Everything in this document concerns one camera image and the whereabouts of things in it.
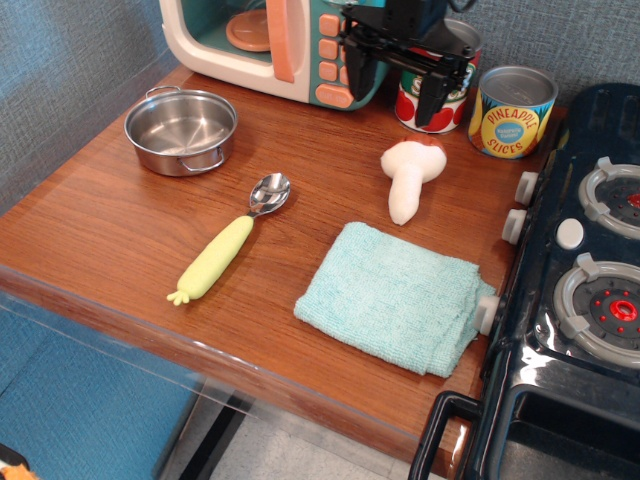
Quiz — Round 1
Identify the pineapple slices can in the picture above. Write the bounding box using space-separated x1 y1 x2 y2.
468 65 558 159

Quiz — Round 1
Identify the teal toy microwave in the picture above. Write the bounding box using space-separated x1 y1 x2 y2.
160 0 372 111

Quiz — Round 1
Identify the black toy stove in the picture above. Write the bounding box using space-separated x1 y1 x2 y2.
410 83 639 479

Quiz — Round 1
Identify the spoon with yellow handle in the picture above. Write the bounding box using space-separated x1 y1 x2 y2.
166 173 291 306

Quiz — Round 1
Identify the small steel pot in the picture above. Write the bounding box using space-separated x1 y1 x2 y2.
124 86 239 177

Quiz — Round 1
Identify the tomato sauce can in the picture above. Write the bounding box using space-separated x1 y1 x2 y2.
395 18 483 133

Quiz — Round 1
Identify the light blue cloth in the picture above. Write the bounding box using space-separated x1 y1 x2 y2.
294 222 495 378

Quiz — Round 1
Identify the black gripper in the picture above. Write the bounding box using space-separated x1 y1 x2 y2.
341 1 475 127

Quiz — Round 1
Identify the orange plush object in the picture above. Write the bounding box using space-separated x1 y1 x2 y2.
0 444 39 480

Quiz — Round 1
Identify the plush mushroom toy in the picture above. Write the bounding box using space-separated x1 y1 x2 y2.
381 134 447 226

